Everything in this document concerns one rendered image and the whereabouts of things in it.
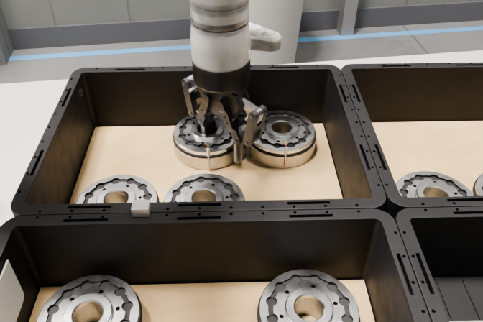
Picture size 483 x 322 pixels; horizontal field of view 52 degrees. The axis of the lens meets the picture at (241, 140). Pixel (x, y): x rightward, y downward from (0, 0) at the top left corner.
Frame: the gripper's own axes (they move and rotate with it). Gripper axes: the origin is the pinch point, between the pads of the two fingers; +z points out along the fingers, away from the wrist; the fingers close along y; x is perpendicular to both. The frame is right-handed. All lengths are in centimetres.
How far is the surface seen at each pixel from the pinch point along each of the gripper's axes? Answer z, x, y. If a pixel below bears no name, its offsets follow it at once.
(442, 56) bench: 16, 75, 4
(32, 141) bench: 15.2, -10.2, -42.3
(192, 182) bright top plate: -0.5, -9.0, 2.8
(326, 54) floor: 85, 170, -83
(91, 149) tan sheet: 2.4, -11.9, -16.4
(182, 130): -0.4, -2.0, -6.5
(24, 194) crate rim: -7.6, -27.2, -3.9
